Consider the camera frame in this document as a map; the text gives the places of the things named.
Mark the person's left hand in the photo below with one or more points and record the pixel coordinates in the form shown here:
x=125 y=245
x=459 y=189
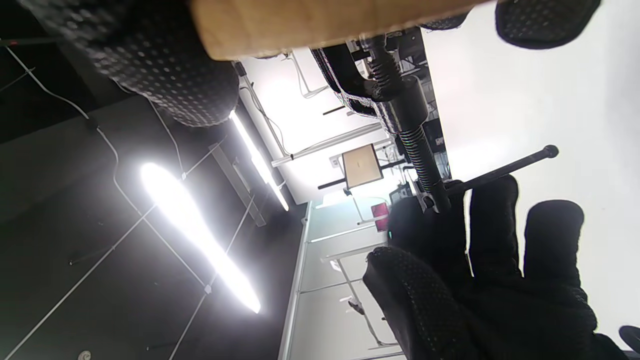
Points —
x=500 y=310

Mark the black metal clamp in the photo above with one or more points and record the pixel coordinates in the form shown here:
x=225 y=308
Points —
x=410 y=107

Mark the round wooden disc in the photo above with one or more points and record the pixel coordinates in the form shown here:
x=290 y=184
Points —
x=310 y=25

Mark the small red box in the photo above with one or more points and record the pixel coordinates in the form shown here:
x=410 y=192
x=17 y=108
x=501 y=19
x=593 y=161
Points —
x=380 y=212

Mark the brown square board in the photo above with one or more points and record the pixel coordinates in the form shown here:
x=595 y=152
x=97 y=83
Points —
x=361 y=166

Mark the person's right hand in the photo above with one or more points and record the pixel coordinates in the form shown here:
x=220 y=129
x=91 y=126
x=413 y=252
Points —
x=160 y=65

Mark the long ceiling light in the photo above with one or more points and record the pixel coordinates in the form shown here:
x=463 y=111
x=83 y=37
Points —
x=257 y=160
x=200 y=235

